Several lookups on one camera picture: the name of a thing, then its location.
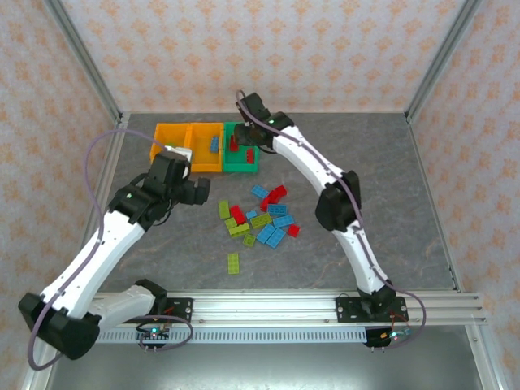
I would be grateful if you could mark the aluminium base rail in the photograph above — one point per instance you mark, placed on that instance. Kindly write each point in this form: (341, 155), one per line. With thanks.
(264, 306)

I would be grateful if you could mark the black mounting plate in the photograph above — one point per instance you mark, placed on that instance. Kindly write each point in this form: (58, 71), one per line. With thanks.
(349, 309)
(180, 309)

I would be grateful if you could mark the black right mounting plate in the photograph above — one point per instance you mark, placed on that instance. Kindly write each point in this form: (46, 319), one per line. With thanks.
(349, 309)

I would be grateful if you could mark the orange plastic bin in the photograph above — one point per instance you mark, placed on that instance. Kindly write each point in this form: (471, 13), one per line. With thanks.
(203, 158)
(162, 136)

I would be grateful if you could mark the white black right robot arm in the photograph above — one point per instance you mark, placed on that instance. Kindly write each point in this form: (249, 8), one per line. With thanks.
(308, 158)

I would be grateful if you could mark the aluminium frame post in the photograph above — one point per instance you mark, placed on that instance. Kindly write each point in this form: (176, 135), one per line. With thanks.
(443, 61)
(85, 61)

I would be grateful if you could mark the left controller board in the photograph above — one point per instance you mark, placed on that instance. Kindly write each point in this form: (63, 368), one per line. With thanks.
(154, 334)

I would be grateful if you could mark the small red lego brick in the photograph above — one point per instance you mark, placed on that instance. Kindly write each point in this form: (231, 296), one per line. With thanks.
(293, 230)

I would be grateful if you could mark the small green lego brick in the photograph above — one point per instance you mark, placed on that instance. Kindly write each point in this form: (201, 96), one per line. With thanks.
(249, 239)

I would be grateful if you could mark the aluminium frame side rail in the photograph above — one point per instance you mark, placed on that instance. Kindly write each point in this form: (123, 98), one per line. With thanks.
(430, 195)
(109, 162)

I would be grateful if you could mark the green plastic bin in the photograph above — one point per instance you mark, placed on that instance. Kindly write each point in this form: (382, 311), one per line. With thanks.
(239, 164)

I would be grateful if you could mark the right controller board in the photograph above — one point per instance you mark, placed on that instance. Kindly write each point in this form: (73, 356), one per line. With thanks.
(390, 335)

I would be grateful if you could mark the small blue lego brick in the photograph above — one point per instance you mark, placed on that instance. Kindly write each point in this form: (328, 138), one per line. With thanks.
(251, 214)

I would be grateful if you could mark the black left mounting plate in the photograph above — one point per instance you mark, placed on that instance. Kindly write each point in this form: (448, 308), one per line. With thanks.
(180, 309)

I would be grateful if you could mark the controller board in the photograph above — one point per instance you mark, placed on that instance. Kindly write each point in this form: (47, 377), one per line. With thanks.
(154, 334)
(390, 335)

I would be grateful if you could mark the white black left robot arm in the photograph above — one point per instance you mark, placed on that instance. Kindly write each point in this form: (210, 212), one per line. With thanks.
(85, 276)

